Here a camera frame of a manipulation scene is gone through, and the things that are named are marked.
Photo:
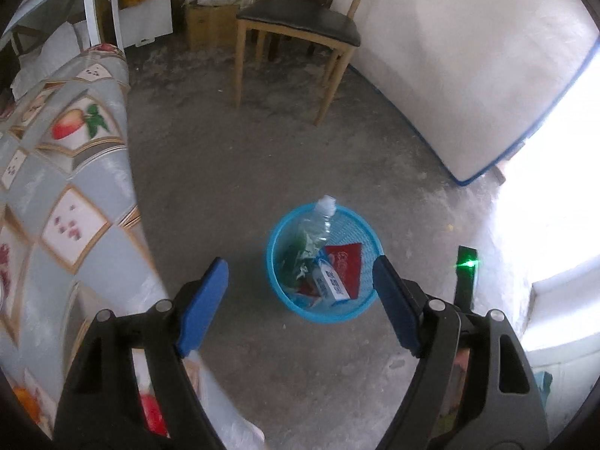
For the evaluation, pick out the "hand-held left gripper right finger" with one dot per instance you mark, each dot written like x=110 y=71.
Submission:
x=393 y=304

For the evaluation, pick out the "white side table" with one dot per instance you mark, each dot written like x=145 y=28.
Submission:
x=89 y=4

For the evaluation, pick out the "fruit print tablecloth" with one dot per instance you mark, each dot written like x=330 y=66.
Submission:
x=70 y=173

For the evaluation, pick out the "blue and white carton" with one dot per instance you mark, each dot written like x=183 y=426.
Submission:
x=333 y=283

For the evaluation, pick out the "wooden chair black seat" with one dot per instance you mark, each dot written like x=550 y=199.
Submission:
x=300 y=18

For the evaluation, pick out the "white mattress blue edge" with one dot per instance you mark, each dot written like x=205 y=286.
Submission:
x=445 y=65

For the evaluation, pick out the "blue plastic mesh basket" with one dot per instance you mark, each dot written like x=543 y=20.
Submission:
x=351 y=229

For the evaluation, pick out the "green plastic wrapper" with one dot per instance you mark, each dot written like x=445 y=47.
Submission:
x=295 y=258

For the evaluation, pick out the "red paper packet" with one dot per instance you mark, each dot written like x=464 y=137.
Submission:
x=347 y=265

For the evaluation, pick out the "white pillow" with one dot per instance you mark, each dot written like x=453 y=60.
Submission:
x=47 y=56

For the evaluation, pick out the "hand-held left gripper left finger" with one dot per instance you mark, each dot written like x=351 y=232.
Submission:
x=204 y=307

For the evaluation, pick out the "white cardboard box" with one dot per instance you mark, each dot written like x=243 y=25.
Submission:
x=145 y=18

